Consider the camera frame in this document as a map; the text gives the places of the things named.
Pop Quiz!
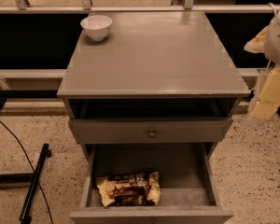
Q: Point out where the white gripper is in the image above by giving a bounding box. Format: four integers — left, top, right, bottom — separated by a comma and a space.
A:
244, 10, 280, 120

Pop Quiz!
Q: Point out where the brown chip bag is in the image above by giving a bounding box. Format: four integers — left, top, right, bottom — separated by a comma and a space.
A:
96, 172, 161, 207

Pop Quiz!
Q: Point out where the closed grey top drawer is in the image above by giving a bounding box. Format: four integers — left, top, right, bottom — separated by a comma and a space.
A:
69, 118, 232, 144

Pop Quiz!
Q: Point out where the grey wooden drawer cabinet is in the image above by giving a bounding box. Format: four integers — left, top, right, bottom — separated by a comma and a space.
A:
56, 10, 251, 161

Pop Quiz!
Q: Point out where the round metal drawer knob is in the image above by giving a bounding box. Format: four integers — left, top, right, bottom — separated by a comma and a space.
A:
148, 129, 156, 138

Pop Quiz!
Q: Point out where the open grey middle drawer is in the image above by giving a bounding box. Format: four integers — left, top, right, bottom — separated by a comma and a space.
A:
71, 144, 232, 224

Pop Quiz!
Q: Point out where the white ceramic bowl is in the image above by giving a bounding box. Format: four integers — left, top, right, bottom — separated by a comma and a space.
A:
80, 15, 113, 41

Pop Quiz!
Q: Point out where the black stand leg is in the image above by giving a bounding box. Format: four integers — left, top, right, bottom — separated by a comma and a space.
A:
19, 144, 52, 224

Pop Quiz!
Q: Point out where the white hanging cable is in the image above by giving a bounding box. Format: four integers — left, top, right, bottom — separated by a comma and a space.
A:
266, 2, 280, 26

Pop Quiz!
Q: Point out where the black floor cable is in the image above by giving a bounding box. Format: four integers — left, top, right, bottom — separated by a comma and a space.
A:
0, 117, 54, 224

